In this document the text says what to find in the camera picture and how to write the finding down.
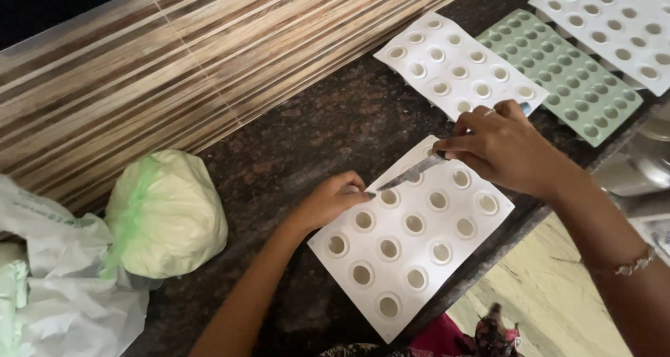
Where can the white mould tray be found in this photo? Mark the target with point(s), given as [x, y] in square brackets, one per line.
[455, 64]
[403, 252]
[612, 27]

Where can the green mould tray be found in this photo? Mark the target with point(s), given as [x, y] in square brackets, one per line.
[565, 74]

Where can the person's left hand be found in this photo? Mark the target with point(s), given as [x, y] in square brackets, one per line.
[327, 202]

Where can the white plastic bag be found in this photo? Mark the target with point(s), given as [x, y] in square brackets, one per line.
[68, 294]

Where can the person's patterned clothing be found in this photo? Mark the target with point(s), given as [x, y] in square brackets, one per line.
[460, 338]

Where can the white printed packet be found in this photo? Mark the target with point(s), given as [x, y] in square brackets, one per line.
[654, 239]

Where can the person's right hand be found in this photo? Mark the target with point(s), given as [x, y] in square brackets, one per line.
[510, 147]

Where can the clear bag of white dough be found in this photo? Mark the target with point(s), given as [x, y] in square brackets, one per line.
[167, 215]

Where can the light green packet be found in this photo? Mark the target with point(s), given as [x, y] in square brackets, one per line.
[11, 304]

